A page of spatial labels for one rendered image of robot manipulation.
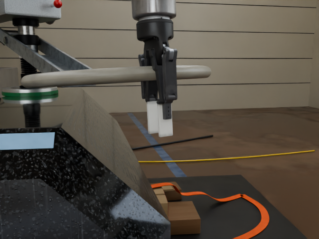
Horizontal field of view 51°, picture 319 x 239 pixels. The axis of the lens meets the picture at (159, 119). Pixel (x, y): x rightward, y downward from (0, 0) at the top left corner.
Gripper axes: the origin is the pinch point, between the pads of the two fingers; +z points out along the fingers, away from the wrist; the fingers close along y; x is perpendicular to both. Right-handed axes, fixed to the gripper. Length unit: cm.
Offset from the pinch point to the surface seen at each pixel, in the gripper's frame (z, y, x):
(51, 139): 2.8, 8.4, 20.9
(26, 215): 16.5, 5.0, 27.3
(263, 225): 79, 76, -102
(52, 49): -22, 73, 8
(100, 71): -10.4, 1.6, 11.5
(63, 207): 15.6, 2.6, 20.7
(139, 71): -10.2, -1.0, 4.3
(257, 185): 78, 129, -146
